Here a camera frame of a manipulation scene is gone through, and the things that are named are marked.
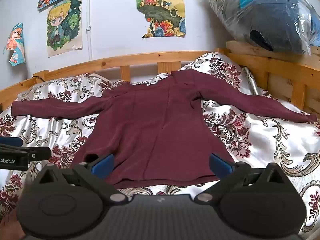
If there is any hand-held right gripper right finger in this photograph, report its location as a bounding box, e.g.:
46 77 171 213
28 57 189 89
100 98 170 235
194 153 290 202

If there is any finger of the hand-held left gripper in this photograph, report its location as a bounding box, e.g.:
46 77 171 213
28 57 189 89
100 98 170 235
0 137 23 146
0 144 52 161

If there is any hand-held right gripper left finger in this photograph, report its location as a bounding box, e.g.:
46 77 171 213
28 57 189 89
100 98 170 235
35 154 130 203

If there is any maroon long-sleeved top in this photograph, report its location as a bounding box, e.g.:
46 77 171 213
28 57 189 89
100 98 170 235
11 69 317 188

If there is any white floral satin blanket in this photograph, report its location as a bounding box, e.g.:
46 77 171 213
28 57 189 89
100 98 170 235
0 52 320 240

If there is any wooden plank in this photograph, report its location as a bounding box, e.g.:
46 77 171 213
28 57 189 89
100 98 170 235
226 41 320 70

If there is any dark plush toy in plastic bag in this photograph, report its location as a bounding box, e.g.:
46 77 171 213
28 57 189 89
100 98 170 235
190 0 320 55

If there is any black cable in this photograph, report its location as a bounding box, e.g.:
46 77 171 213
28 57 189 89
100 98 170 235
32 71 49 83

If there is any small orange-haired cartoon wall poster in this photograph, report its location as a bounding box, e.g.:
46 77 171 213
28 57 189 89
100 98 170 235
3 22 26 67

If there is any wooden bed frame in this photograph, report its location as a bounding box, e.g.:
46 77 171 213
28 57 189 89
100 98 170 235
0 47 320 117

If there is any blond cartoon child wall poster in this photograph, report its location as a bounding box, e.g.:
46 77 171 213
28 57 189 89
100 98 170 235
46 0 83 58

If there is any white wall pipe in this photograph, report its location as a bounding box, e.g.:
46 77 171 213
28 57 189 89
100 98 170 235
86 0 93 61

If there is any landscape drawing wall poster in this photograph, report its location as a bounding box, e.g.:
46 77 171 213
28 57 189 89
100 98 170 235
136 0 187 39

